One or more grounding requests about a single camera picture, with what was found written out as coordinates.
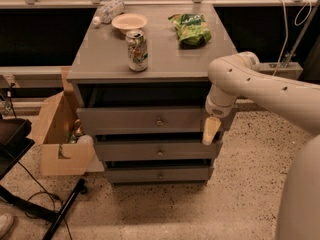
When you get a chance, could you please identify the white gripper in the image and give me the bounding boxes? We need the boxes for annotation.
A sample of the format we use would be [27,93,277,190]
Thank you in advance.
[202,85,237,145]

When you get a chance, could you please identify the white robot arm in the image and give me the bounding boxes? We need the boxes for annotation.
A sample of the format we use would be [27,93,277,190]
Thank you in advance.
[205,52,320,240]

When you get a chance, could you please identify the grey drawer cabinet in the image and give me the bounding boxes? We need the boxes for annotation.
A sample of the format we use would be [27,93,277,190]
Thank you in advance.
[68,4,236,170]

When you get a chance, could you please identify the grey bottom drawer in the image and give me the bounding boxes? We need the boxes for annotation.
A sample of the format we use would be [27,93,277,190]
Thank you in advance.
[105,166,213,184]

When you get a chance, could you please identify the grey middle drawer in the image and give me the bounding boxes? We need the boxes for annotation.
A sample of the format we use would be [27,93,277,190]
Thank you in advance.
[95,140,223,161]

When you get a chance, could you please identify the metal railing beam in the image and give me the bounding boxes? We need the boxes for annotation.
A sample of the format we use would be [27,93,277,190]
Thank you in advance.
[0,62,303,89]

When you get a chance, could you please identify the green chip bag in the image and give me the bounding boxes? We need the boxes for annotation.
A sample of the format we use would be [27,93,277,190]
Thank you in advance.
[168,14,212,46]

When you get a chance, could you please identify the crushed soda can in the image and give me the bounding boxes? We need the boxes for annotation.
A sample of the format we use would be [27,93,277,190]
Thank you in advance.
[125,29,148,72]

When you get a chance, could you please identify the beige paper bowl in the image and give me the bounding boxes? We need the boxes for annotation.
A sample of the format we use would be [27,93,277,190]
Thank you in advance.
[111,13,147,34]

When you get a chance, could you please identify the bottles inside cardboard box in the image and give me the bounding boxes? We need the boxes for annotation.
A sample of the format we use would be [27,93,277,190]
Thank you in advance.
[67,119,93,144]

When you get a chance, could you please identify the clear plastic water bottle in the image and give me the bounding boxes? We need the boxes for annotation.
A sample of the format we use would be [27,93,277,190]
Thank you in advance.
[92,0,125,26]

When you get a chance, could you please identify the cardboard box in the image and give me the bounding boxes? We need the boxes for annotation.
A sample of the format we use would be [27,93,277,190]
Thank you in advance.
[31,74,95,176]

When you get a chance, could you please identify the black stand with tray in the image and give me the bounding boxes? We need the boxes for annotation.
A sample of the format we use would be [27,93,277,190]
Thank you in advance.
[0,117,88,240]

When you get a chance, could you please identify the white shoe tip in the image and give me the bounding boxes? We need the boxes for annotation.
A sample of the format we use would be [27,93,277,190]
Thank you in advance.
[0,214,14,239]

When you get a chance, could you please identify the white hanging cable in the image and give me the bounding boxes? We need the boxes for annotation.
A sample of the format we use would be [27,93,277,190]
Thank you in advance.
[272,0,290,77]

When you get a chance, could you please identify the black floor cable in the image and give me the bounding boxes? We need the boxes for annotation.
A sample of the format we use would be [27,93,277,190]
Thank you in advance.
[16,161,74,240]

